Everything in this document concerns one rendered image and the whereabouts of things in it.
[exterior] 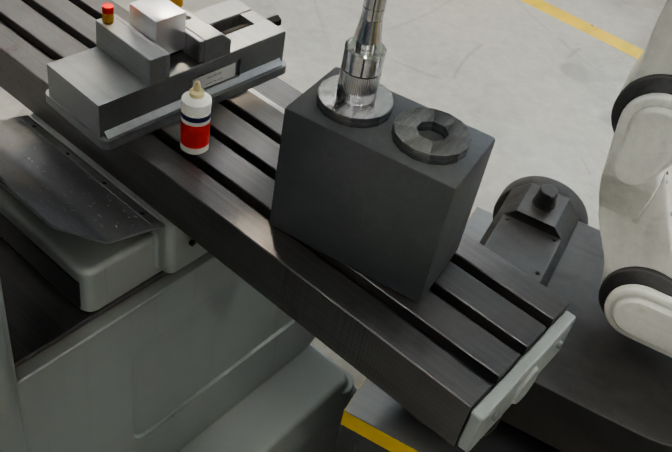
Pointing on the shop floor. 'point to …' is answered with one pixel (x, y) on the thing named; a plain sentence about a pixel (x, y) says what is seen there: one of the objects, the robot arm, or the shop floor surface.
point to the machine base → (285, 411)
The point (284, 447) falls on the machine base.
